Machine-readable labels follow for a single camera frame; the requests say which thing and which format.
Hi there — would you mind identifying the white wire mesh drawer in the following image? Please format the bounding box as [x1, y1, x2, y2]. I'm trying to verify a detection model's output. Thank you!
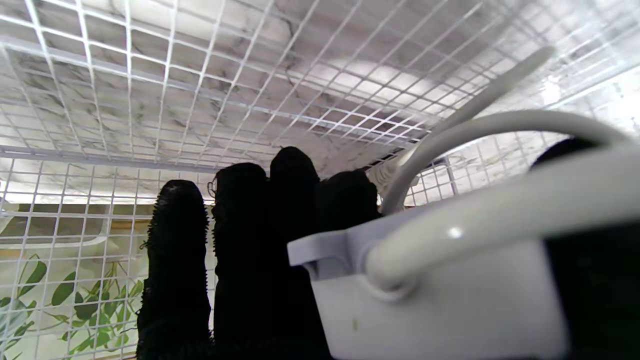
[0, 0, 640, 360]

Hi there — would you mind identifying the white power strip with cord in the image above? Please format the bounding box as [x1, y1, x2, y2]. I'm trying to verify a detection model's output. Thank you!
[286, 46, 640, 360]

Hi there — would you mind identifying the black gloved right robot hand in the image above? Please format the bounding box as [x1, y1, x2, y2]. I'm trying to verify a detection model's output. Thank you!
[135, 146, 640, 360]

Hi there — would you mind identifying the printed room scene backdrop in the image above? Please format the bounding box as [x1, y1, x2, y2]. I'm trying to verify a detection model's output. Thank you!
[0, 202, 216, 360]

